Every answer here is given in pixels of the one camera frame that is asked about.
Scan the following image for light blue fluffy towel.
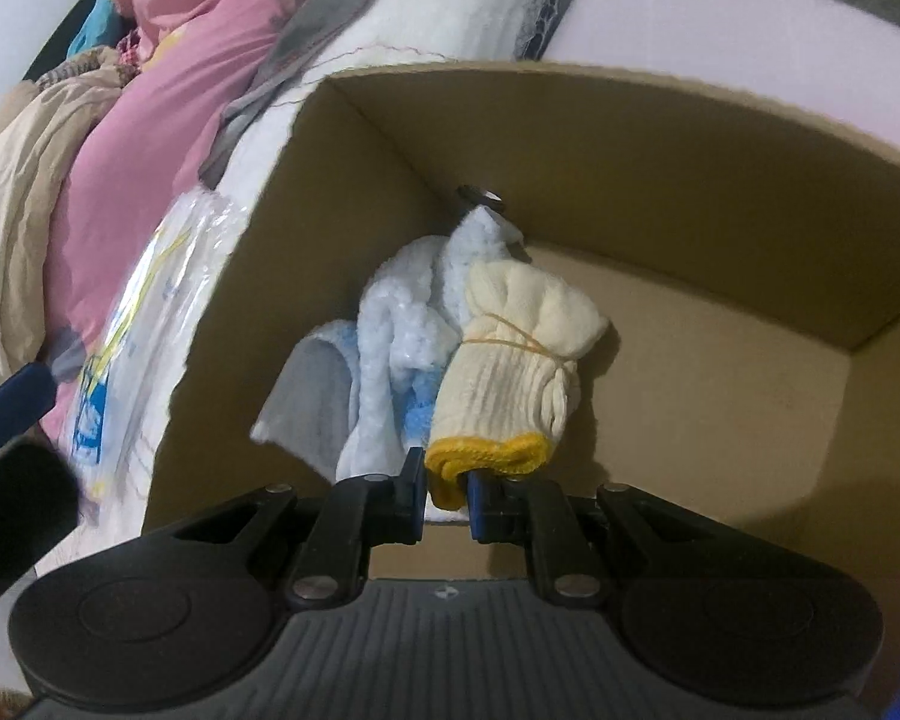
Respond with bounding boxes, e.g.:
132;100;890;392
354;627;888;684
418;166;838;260
251;206;526;526

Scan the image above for small black clip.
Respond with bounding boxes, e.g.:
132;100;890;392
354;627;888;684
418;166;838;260
456;184;505;212

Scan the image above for bundle of white cotton gloves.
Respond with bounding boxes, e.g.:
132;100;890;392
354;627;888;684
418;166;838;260
426;261;612;511

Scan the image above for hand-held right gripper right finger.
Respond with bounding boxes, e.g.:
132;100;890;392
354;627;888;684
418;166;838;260
467;469;727;609

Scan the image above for teal cloth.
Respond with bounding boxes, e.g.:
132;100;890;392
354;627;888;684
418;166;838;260
67;0;132;53

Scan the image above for beige blanket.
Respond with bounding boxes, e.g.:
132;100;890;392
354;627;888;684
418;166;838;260
0;45;132;398

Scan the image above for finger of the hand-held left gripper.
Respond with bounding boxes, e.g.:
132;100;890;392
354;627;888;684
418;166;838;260
0;361;56;466

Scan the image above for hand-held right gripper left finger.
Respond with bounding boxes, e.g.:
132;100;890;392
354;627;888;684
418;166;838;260
148;447;428;611

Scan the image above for plastic bag of cotton swabs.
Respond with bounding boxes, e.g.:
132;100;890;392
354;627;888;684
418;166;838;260
60;191;252;503

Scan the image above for brown cardboard box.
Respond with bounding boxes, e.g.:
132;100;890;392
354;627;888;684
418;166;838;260
144;60;900;586

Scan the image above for pink quilt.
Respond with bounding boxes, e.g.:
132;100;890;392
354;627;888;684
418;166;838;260
41;0;331;428

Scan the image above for grey blanket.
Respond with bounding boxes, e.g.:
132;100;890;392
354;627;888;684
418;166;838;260
199;0;391;188

